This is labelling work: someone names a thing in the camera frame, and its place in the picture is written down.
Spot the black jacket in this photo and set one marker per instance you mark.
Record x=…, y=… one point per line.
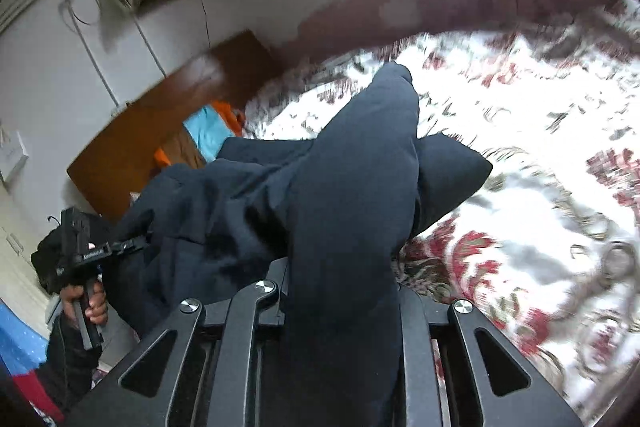
x=350, y=187

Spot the light blue cloth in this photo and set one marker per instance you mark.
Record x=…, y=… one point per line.
x=210, y=132

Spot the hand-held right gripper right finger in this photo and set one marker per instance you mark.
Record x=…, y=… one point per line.
x=415, y=332

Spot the person's left forearm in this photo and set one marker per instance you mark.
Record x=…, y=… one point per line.
x=65, y=357

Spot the floral bedspread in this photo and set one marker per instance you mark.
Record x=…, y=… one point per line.
x=525, y=132

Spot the white wall box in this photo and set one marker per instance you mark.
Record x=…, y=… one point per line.
x=12, y=157

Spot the wooden headboard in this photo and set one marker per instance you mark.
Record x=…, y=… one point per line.
x=150, y=127

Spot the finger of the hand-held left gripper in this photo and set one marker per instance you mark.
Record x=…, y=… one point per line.
x=125, y=248

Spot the red cloth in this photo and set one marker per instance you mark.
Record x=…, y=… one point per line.
x=35, y=399

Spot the orange cloth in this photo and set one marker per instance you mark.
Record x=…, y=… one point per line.
x=227, y=112

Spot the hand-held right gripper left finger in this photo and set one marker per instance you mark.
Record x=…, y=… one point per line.
x=277, y=302

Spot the blue dotted cloth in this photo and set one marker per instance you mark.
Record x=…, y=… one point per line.
x=22, y=342

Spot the person's left hand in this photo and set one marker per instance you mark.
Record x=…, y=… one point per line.
x=97, y=307

